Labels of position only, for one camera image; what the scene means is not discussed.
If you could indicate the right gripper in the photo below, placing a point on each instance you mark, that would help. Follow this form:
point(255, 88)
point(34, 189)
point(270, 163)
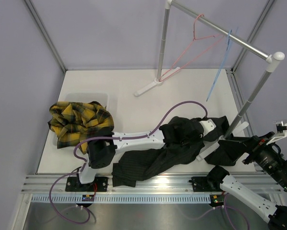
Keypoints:
point(250, 144)

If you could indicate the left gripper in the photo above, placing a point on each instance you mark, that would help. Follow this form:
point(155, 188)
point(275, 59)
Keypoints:
point(196, 139)

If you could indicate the dark pinstripe shirt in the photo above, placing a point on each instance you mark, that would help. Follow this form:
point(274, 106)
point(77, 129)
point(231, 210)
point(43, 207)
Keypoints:
point(140, 165)

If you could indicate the pink wire hanger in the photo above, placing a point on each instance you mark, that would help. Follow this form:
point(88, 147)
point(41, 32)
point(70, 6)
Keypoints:
point(198, 46)

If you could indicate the blue wire hanger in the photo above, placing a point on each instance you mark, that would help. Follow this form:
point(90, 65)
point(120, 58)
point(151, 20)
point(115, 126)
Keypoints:
point(225, 57)

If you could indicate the yellow plaid shirt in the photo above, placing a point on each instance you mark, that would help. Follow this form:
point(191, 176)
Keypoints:
point(73, 122)

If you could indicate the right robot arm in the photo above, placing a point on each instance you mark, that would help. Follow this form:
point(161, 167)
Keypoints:
point(275, 215)

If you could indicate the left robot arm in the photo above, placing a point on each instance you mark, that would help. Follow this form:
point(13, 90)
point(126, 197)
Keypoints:
point(102, 149)

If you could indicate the metal clothes rack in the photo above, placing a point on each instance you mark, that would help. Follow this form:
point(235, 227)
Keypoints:
point(250, 71)

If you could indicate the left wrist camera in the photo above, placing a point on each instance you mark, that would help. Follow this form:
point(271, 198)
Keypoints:
point(208, 127)

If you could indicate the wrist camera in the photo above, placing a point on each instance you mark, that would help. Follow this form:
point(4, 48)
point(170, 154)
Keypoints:
point(208, 127)
point(281, 132)

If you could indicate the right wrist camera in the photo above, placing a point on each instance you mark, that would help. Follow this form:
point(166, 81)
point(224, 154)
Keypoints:
point(281, 132)

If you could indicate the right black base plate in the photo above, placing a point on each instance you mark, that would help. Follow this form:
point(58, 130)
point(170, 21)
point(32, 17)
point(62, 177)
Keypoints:
point(204, 184)

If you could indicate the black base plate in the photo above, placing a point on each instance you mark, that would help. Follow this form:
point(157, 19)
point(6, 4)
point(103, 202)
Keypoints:
point(99, 184)
point(204, 184)

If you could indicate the white slotted cable duct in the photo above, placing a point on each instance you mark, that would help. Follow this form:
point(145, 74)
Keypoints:
point(131, 199)

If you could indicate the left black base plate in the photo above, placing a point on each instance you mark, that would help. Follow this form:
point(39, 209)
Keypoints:
point(99, 184)

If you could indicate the aluminium mounting rail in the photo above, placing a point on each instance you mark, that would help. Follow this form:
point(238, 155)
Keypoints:
point(167, 183)

